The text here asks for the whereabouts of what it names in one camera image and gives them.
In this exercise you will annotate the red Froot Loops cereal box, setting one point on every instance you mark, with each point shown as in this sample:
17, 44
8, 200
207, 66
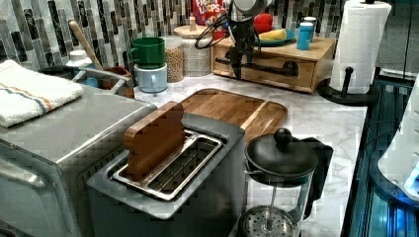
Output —
207, 11

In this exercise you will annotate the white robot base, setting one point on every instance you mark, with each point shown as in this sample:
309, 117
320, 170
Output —
396, 171

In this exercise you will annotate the silver toaster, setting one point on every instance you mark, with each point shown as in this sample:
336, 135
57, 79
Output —
197, 193

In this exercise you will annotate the wooden toy toast slice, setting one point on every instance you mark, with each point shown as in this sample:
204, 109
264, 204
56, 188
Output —
153, 138

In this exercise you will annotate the round wooden jar lid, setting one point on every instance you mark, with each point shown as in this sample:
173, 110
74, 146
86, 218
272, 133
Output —
191, 31

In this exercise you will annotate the clear plastic lidded jar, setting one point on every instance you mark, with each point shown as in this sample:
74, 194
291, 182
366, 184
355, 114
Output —
174, 58

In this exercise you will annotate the light blue mug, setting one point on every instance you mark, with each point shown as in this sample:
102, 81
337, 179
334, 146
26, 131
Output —
151, 80

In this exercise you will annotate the black paper towel holder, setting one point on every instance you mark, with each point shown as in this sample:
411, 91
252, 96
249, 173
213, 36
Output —
343, 97

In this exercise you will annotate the silver toaster oven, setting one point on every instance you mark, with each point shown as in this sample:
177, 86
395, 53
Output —
46, 161

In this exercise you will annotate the red toy apple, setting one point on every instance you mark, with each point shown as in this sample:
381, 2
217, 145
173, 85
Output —
263, 23

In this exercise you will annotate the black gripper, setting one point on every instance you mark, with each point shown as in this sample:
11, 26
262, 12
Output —
244, 38

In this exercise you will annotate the wooden cutting board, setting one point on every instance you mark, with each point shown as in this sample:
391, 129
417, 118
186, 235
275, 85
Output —
256, 116

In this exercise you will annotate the blue cylindrical can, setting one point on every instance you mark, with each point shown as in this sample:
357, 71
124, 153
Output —
304, 36

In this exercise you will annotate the wooden spoon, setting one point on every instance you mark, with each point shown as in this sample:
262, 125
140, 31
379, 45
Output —
73, 25

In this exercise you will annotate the paper towel roll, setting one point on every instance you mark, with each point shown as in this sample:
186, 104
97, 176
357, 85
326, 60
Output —
358, 43

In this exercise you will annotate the brown utensil holder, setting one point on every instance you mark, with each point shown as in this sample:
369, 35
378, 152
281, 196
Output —
108, 84

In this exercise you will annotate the wooden drawer box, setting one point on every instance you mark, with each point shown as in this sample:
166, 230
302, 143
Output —
314, 65

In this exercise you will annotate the white capped bottle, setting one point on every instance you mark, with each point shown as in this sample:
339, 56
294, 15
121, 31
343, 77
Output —
78, 58

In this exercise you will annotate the glass french press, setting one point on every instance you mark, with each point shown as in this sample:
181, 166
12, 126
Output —
295, 169

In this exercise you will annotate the teal plate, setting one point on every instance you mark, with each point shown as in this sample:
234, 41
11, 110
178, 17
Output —
273, 43

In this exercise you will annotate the yellow toy banana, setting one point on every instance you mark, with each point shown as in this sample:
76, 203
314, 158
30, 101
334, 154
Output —
280, 34

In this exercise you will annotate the white ribbed jar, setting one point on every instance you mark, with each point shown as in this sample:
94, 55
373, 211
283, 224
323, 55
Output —
196, 61

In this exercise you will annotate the green mug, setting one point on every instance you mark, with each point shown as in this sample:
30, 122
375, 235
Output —
147, 53

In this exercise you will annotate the white striped towel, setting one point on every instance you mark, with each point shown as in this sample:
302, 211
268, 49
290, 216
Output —
26, 94

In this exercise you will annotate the black drawer handle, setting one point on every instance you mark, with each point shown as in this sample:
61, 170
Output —
289, 69

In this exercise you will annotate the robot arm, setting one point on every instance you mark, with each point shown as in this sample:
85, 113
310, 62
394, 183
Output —
240, 16

